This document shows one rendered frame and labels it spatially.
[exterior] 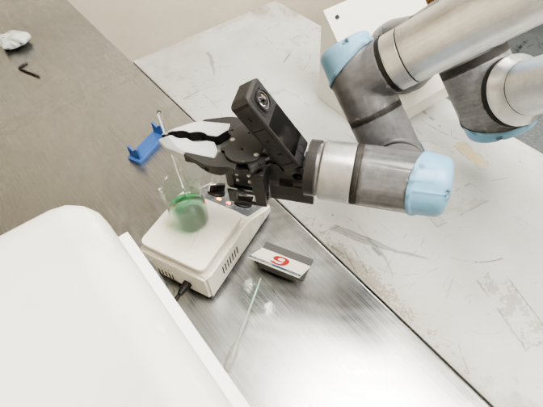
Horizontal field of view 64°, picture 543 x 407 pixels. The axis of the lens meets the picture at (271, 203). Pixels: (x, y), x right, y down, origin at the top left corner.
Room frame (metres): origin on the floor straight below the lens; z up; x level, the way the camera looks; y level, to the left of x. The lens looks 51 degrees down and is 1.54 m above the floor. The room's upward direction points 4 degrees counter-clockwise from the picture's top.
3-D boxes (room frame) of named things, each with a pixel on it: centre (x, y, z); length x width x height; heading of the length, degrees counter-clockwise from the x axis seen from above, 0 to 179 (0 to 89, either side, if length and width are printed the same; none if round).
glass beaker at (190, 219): (0.42, 0.13, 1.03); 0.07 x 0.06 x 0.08; 20
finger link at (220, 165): (0.39, 0.06, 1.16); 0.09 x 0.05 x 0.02; 72
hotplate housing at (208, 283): (0.43, 0.11, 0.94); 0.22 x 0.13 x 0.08; 148
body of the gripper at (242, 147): (0.39, 0.00, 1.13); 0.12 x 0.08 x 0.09; 71
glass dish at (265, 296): (0.32, 0.03, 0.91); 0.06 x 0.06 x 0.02
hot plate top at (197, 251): (0.41, 0.13, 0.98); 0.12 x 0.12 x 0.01; 58
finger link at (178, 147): (0.41, 0.10, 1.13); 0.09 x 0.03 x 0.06; 72
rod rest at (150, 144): (0.69, 0.25, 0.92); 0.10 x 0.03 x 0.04; 149
